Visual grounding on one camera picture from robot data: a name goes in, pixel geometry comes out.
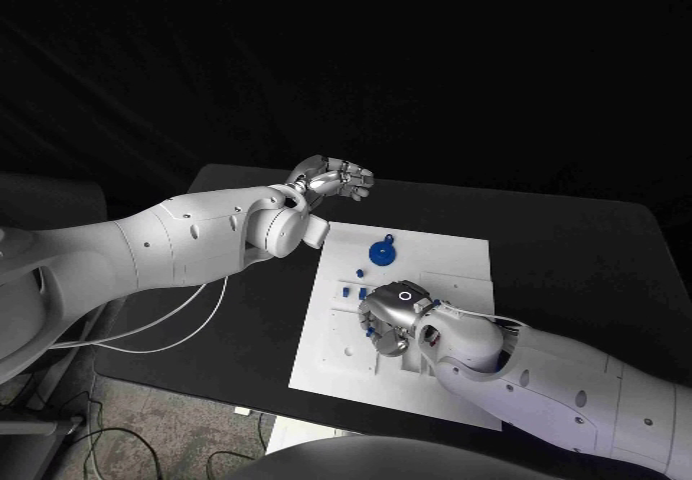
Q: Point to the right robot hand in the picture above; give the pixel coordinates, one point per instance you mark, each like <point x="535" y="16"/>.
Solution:
<point x="397" y="303"/>

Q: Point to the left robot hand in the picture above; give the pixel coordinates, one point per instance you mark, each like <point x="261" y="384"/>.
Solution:
<point x="329" y="180"/>

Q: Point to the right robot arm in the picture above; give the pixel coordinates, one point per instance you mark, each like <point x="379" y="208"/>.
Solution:
<point x="545" y="378"/>

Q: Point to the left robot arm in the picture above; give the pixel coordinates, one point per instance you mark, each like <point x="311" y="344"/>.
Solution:
<point x="162" y="247"/>

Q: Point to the white task board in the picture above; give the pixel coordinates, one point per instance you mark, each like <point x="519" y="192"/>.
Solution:
<point x="335" y="371"/>

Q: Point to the blue block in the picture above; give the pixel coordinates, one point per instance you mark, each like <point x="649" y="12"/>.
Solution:
<point x="362" y="293"/>

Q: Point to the blue gear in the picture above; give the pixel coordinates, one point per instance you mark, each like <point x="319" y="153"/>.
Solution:
<point x="382" y="253"/>

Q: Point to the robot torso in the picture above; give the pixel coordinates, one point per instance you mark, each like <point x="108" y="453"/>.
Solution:
<point x="389" y="459"/>

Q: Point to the grey metal stand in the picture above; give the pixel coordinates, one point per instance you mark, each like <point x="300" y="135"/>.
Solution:
<point x="38" y="425"/>

